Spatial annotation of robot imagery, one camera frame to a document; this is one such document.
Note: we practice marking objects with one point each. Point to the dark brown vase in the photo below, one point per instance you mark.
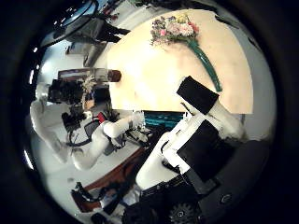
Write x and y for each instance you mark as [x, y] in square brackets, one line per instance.
[114, 76]

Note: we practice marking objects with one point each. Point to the teal box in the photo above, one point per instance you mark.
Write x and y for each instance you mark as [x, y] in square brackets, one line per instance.
[163, 119]

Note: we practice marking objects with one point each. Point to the flower bouquet with green wrap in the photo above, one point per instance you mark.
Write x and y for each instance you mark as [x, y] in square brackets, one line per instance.
[177, 29]

